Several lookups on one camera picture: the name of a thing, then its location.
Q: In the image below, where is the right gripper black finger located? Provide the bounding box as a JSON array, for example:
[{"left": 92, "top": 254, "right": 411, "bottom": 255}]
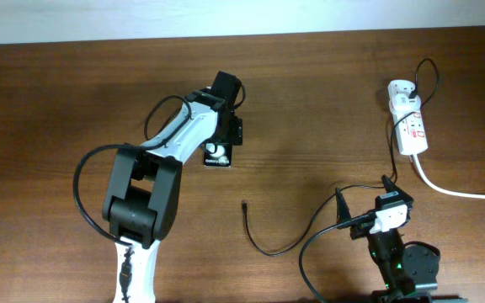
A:
[
  {"left": 381, "top": 175, "right": 400, "bottom": 197},
  {"left": 335, "top": 188, "right": 352, "bottom": 224}
]

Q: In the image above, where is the black Galaxy flip phone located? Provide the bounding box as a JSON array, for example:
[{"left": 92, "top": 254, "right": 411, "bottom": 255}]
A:
[{"left": 203, "top": 143, "right": 232, "bottom": 168}]

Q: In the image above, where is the black USB charging cable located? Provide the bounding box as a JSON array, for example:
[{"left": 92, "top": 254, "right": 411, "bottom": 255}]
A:
[{"left": 241, "top": 57, "right": 440, "bottom": 258}]

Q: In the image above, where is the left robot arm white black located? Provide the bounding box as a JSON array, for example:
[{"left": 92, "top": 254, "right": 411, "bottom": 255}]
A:
[{"left": 102, "top": 72, "right": 244, "bottom": 302}]

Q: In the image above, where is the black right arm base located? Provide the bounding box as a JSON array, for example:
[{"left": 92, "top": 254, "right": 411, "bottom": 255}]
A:
[{"left": 369, "top": 242, "right": 468, "bottom": 303}]

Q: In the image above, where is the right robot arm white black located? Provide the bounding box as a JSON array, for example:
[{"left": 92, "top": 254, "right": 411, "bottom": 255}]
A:
[{"left": 336, "top": 175, "right": 415, "bottom": 301}]

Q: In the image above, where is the white USB charger adapter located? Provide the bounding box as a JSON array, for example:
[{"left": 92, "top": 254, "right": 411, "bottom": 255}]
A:
[{"left": 387, "top": 79, "right": 421, "bottom": 114}]

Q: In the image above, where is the white power strip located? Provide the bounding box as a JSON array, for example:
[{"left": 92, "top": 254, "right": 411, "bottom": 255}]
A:
[{"left": 390, "top": 107, "right": 429, "bottom": 156}]

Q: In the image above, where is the white power strip cord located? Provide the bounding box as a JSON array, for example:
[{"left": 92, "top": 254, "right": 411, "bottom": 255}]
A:
[{"left": 410, "top": 153, "right": 485, "bottom": 203}]

